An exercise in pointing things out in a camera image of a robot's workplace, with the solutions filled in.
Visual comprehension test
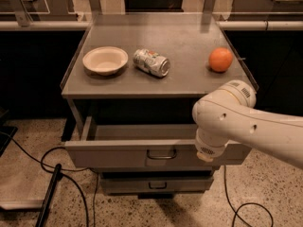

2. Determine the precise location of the grey top drawer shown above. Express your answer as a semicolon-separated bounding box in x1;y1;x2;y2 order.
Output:
65;116;250;171

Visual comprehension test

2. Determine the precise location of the grey drawer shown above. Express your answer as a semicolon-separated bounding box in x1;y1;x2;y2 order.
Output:
100;170;213;195
65;116;250;171

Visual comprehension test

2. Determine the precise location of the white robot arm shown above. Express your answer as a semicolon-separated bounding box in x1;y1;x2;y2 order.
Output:
192;80;303;168

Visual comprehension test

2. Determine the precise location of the grey bottom drawer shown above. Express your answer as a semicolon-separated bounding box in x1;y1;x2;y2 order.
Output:
100;170;213;195

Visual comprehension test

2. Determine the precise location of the grey drawer cabinet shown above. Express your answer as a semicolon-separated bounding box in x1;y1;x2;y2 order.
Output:
60;12;259;201

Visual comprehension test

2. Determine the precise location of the orange fruit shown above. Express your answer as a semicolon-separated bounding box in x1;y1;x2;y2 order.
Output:
208;47;233;73

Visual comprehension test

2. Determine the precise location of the crushed silver soda can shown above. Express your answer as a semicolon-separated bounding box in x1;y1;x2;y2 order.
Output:
133;49;170;78

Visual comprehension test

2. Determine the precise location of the white paper bowl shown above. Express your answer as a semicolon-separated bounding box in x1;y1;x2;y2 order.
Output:
82;46;128;76

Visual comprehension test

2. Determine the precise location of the black bar on floor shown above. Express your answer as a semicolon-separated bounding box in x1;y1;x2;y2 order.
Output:
35;164;62;227

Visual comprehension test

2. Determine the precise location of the black cable on right floor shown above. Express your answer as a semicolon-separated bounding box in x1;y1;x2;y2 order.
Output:
223;165;275;227

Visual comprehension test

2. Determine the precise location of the black cable on floor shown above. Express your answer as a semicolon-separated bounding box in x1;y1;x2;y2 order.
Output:
0;131;99;227
223;165;275;227

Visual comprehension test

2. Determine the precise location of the white horizontal rail pipe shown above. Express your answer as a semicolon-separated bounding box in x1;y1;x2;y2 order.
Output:
0;21;303;31

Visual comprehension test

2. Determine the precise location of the black cable on left floor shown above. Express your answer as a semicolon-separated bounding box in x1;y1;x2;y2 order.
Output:
0;131;99;227

